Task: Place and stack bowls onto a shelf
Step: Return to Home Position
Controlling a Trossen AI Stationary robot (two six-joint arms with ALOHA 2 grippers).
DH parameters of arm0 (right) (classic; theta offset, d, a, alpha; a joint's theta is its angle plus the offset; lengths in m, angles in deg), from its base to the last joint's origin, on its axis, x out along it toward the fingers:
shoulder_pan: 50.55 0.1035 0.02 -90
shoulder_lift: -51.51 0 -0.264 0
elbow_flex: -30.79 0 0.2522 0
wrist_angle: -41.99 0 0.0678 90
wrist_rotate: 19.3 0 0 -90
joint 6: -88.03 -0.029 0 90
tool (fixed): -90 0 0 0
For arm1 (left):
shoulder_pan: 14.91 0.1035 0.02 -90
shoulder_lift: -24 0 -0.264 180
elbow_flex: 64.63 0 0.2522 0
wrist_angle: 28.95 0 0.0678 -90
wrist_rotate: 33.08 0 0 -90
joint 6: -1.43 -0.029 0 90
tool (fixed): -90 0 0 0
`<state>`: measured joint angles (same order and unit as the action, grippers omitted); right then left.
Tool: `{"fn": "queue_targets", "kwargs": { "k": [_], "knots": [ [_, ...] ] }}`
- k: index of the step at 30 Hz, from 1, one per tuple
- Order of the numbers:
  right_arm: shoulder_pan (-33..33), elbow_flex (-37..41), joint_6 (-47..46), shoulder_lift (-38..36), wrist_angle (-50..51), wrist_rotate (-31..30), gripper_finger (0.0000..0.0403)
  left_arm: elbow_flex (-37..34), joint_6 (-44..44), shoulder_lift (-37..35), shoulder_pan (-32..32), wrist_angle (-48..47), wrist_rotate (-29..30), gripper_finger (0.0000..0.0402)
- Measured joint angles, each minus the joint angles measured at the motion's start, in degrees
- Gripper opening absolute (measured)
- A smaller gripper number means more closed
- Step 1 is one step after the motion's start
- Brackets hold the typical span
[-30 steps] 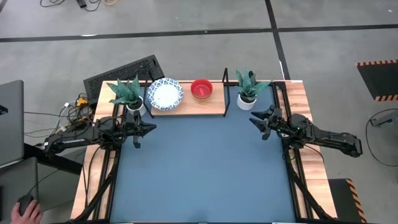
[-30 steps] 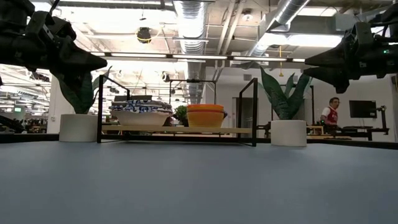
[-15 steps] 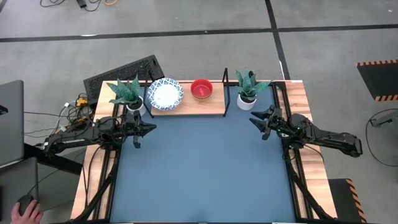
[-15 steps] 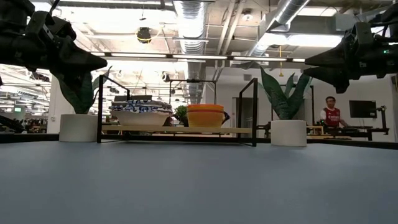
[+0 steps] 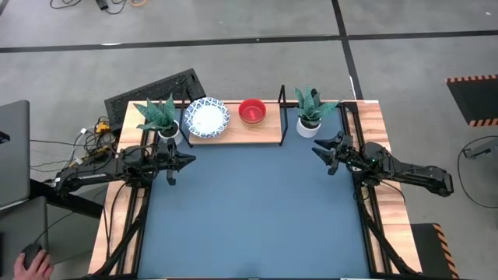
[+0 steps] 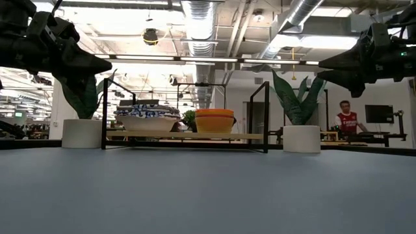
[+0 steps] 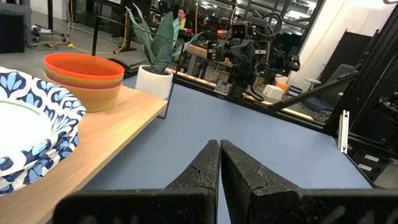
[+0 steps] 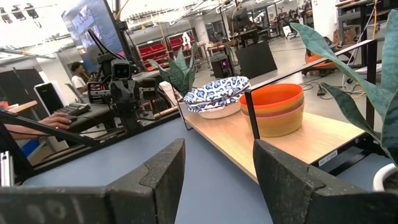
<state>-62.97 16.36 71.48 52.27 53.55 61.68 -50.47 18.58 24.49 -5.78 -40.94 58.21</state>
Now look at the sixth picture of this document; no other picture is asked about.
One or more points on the green exit sign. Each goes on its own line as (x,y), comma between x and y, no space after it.
(18,114)

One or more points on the artificial plant in white pot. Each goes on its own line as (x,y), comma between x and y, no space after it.
(301,139)
(81,133)

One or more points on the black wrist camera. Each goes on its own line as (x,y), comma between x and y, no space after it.
(378,35)
(39,22)

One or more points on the black aluminium rig frame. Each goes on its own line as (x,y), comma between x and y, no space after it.
(32,144)

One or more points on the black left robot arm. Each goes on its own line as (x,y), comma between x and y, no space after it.
(16,8)

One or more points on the person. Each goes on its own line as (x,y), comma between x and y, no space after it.
(347,120)

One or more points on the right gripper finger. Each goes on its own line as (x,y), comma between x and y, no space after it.
(351,60)
(351,78)

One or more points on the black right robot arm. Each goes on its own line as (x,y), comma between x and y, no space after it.
(408,18)

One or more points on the yellow translucent plastic bowl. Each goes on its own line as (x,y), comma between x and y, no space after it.
(214,125)

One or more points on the silver ventilation duct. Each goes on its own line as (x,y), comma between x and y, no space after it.
(198,29)
(302,11)

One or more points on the overhead bar with light strips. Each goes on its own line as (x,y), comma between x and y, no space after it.
(177,58)

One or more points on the wooden shelf with black frame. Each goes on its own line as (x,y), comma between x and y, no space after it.
(195,135)

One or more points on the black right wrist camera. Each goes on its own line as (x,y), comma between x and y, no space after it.
(378,35)

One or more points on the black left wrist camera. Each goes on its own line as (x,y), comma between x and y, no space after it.
(39,22)

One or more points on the blue white patterned bowl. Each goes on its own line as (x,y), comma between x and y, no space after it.
(146,123)
(146,111)

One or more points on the black monitor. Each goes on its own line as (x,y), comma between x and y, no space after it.
(379,113)

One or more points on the red translucent plastic bowl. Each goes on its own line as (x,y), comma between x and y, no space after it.
(214,112)

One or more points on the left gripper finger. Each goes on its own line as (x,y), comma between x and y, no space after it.
(89,63)
(74,79)

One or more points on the background black robot workstation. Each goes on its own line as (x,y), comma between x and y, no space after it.
(373,136)

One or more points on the grey door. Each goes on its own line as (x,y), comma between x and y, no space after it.
(258,117)

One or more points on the round black overhead camera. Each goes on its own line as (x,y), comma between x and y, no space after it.
(150,37)

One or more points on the background green plant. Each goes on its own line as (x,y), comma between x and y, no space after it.
(189,118)

